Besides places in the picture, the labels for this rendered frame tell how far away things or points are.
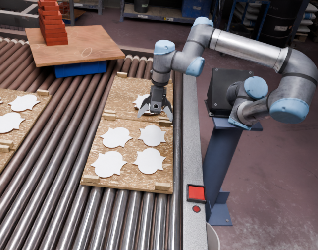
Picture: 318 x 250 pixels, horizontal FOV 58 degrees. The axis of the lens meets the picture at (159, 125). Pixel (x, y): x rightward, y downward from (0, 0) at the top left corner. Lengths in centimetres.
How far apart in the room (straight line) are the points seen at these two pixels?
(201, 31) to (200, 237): 73
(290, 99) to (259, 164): 180
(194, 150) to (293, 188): 156
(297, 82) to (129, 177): 69
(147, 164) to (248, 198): 144
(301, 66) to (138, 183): 71
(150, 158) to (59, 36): 99
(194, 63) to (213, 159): 93
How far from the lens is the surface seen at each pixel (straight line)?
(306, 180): 290
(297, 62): 110
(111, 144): 125
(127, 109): 147
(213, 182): 200
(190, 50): 108
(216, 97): 162
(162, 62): 110
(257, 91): 146
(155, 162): 119
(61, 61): 168
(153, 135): 131
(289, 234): 242
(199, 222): 108
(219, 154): 182
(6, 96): 162
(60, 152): 127
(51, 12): 181
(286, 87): 107
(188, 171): 123
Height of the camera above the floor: 179
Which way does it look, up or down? 38 degrees down
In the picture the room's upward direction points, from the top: 9 degrees clockwise
